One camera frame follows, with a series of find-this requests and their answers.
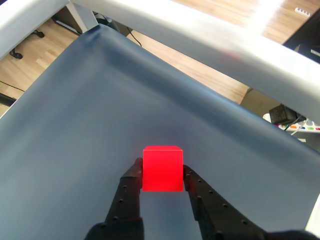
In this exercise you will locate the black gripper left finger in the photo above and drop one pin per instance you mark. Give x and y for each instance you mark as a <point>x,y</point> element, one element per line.
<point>125,205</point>

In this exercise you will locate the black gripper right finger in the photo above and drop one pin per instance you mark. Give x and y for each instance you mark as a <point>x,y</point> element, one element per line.
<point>215,217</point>

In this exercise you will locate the red cube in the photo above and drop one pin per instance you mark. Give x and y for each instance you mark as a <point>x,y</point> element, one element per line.
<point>162,170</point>

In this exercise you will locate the brown cardboard box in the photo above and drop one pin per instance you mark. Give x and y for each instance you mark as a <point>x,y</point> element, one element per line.
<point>257,102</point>

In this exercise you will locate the black power adapter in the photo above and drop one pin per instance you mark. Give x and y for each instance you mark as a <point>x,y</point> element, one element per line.
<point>282,113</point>

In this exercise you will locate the white power strip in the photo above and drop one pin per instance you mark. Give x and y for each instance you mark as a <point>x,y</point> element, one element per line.
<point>308,123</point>
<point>302,11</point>

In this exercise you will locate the black office chair base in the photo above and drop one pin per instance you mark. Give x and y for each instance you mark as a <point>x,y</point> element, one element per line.
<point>16,53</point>

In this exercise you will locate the white table leg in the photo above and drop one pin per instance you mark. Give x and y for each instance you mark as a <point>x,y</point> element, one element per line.
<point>85,17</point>

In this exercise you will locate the black furniture block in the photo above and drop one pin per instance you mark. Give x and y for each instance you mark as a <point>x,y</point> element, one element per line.
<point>307,37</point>

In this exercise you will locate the silver table frame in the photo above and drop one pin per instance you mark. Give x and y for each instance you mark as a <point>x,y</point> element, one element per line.
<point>200,37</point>

